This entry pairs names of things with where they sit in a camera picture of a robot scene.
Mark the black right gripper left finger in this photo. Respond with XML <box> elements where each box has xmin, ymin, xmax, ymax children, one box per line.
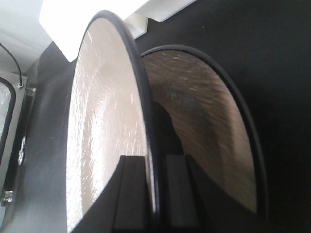
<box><xmin>73</xmin><ymin>156</ymin><xmax>149</xmax><ymax>233</ymax></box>

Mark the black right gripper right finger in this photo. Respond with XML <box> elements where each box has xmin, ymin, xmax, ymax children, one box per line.
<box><xmin>166</xmin><ymin>155</ymin><xmax>267</xmax><ymax>233</ymax></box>

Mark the beige round plate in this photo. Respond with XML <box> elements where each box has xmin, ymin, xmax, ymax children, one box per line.
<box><xmin>142</xmin><ymin>45</ymin><xmax>269</xmax><ymax>217</ymax></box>
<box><xmin>66</xmin><ymin>10</ymin><xmax>163</xmax><ymax>233</ymax></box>

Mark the stainless steel glove box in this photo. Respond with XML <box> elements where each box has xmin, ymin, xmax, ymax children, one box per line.
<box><xmin>0</xmin><ymin>43</ymin><xmax>37</xmax><ymax>214</ymax></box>

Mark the middle white storage bin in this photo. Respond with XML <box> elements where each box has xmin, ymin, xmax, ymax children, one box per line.
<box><xmin>39</xmin><ymin>0</ymin><xmax>193</xmax><ymax>62</ymax></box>

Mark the black power cable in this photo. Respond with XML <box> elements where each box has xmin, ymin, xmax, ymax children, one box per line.
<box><xmin>0</xmin><ymin>43</ymin><xmax>24</xmax><ymax>88</ymax></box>

